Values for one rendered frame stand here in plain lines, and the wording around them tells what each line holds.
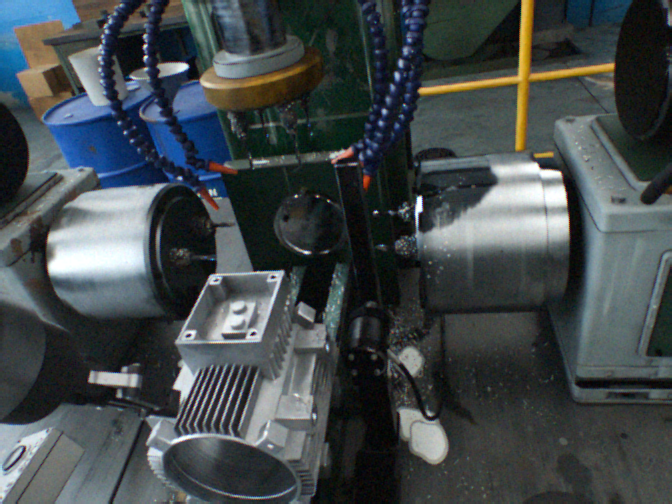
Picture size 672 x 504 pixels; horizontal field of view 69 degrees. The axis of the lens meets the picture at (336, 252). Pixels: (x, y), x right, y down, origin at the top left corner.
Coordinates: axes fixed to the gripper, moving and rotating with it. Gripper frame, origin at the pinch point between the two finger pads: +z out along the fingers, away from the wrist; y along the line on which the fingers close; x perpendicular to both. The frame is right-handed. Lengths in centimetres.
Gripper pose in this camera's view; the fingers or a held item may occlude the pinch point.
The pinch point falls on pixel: (156, 400)
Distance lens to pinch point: 57.5
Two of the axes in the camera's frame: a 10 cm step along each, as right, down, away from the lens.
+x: -0.4, 9.2, -4.0
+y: -9.8, 0.5, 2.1
